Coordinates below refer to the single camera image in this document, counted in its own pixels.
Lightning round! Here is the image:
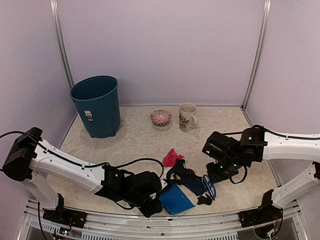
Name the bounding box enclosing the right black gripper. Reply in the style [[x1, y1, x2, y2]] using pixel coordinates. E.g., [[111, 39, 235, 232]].
[[206, 154, 243, 185]]

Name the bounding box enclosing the blue hand brush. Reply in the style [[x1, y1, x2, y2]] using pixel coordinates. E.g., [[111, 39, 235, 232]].
[[202, 174, 217, 200]]

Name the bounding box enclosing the blue plastic dustpan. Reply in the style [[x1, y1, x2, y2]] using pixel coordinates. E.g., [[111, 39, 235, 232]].
[[159, 184, 195, 215]]

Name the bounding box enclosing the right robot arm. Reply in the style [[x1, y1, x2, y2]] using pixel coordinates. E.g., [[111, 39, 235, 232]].
[[202, 125, 320, 222]]

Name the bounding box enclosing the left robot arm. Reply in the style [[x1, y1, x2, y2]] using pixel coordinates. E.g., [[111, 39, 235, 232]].
[[1, 127, 163, 223]]

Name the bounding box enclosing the pile of coloured paper scraps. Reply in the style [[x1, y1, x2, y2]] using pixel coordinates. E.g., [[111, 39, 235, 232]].
[[162, 148, 207, 196]]

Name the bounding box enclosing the isolated black paper scrap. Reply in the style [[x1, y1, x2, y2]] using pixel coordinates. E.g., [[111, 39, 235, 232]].
[[197, 194, 213, 206]]

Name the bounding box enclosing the cream ceramic mug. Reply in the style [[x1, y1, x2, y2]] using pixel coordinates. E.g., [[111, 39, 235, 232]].
[[178, 102, 199, 132]]

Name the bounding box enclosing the patterned red ceramic bowl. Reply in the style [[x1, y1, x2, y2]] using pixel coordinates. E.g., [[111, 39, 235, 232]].
[[150, 109, 172, 127]]

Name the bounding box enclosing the teal plastic waste bin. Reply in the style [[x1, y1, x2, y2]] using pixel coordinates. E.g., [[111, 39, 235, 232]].
[[70, 75, 121, 138]]

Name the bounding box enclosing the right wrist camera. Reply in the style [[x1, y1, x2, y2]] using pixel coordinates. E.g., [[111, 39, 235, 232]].
[[202, 131, 240, 162]]

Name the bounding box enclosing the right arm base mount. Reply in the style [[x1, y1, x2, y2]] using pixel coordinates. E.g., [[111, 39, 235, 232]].
[[238, 189, 283, 228]]

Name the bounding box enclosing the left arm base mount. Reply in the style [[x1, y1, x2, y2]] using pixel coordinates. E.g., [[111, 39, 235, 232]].
[[43, 193, 88, 229]]

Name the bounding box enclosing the front aluminium rail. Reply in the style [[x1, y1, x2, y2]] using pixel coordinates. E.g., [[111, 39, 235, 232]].
[[18, 197, 307, 240]]

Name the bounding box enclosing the right aluminium frame post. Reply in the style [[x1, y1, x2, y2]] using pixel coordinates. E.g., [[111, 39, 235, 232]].
[[241, 0, 272, 112]]

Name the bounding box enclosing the aluminium frame post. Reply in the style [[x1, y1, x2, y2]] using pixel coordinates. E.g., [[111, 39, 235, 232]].
[[241, 0, 272, 112], [50, 0, 75, 90]]

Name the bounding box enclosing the left aluminium frame post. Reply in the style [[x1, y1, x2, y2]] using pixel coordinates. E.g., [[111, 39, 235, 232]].
[[50, 0, 75, 90]]

